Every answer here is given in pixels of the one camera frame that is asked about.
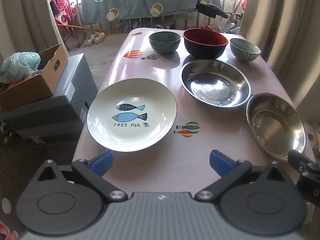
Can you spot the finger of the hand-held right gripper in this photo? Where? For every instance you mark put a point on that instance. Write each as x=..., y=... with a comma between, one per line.
x=301, y=163

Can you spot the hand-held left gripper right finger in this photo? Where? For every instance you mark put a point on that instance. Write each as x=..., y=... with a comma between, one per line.
x=220, y=163

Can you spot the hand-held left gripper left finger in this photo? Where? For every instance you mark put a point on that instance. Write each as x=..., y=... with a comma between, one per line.
x=102, y=163

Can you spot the deep stainless steel plate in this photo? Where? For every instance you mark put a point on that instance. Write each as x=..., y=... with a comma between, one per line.
x=275, y=125

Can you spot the white fish print plate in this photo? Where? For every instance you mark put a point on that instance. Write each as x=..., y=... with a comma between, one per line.
x=107, y=105

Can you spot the wide stainless steel plate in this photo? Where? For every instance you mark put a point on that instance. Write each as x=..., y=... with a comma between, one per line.
x=215, y=85

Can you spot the green patterned ceramic bowl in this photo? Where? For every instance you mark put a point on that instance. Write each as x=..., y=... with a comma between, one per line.
x=243, y=53

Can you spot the red and black bowl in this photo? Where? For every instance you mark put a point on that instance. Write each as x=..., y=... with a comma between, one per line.
x=202, y=48

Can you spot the grey ceramic bowl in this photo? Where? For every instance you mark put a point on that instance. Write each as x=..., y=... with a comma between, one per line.
x=163, y=46

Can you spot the grey storage box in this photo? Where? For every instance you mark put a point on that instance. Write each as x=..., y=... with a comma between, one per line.
x=62, y=105

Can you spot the brown cardboard box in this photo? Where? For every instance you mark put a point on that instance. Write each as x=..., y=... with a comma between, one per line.
x=37, y=87

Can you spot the white round lid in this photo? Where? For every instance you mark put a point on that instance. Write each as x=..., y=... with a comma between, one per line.
x=6, y=206

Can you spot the pale green plastic bag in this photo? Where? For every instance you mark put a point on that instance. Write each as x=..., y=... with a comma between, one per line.
x=17, y=65

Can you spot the metal balcony railing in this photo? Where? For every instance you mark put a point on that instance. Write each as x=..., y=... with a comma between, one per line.
x=80, y=33

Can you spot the beige curtain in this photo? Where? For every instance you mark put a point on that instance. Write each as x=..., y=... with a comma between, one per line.
x=287, y=30
x=25, y=17

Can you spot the small red item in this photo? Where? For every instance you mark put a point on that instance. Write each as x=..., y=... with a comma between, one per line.
x=207, y=26

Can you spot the yellow stick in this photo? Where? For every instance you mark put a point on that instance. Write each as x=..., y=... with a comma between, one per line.
x=72, y=26

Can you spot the pink hanging clothes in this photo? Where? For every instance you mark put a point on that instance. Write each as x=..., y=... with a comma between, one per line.
x=60, y=7

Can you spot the blue blanket with circles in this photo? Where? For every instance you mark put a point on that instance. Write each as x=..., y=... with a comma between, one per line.
x=130, y=2

